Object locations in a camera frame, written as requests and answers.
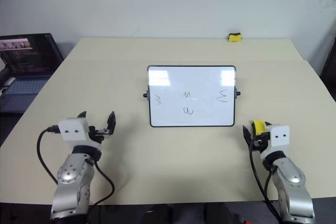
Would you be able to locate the yellow whiteboard eraser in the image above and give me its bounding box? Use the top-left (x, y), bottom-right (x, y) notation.
top-left (252, 120), bottom-right (267, 136)

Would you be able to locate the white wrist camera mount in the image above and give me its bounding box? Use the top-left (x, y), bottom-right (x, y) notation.
top-left (58, 118), bottom-right (102, 154)
top-left (261, 124), bottom-right (291, 157)

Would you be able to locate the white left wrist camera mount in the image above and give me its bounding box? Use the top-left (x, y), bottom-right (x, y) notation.
top-left (58, 118), bottom-right (102, 154)

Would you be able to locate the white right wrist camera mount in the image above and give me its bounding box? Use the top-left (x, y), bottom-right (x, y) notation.
top-left (261, 124), bottom-right (291, 157)

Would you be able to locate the yellow object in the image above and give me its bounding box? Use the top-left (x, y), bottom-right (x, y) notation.
top-left (227, 32), bottom-right (243, 43)

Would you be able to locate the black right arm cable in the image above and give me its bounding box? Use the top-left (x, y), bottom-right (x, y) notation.
top-left (249, 134), bottom-right (284, 224)

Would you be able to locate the dark furniture piece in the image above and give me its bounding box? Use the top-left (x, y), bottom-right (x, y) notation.
top-left (316, 28), bottom-right (336, 91)

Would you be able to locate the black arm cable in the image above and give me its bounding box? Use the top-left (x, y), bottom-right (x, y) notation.
top-left (249, 134), bottom-right (284, 224)
top-left (36, 125), bottom-right (116, 207)

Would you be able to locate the small white device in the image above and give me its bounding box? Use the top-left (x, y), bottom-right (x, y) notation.
top-left (0, 76), bottom-right (17, 97)

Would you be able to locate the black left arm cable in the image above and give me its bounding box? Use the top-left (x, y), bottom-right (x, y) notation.
top-left (36, 125), bottom-right (116, 207)

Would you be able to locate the small black-framed whiteboard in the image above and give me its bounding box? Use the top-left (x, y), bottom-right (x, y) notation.
top-left (143, 65), bottom-right (241, 128)

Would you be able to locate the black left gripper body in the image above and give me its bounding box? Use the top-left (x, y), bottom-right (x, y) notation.
top-left (88, 125), bottom-right (111, 145)

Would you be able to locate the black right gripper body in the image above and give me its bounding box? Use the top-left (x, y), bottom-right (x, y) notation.
top-left (251, 132), bottom-right (269, 153)

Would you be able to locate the open blue laptop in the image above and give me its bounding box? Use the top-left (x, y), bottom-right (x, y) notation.
top-left (0, 33), bottom-right (65, 115)

